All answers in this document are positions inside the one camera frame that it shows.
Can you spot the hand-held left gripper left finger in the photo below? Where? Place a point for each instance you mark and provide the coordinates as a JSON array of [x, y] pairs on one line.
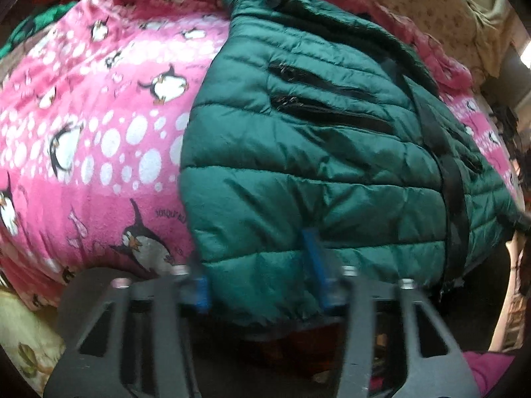
[[200, 294]]

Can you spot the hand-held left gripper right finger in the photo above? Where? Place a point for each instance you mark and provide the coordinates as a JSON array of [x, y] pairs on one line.
[[315, 257]]

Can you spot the green cloth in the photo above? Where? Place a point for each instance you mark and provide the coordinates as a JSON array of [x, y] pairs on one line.
[[20, 33]]

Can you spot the magenta cloth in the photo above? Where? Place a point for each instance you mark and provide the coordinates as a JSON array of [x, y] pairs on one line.
[[489, 371]]

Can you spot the green puffer jacket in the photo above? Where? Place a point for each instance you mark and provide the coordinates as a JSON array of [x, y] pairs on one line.
[[311, 174]]

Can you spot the cream leaf print sheet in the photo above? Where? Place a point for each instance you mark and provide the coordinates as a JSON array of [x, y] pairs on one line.
[[25, 340]]

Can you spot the pink penguin print blanket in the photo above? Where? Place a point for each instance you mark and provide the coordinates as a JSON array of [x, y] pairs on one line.
[[103, 132]]

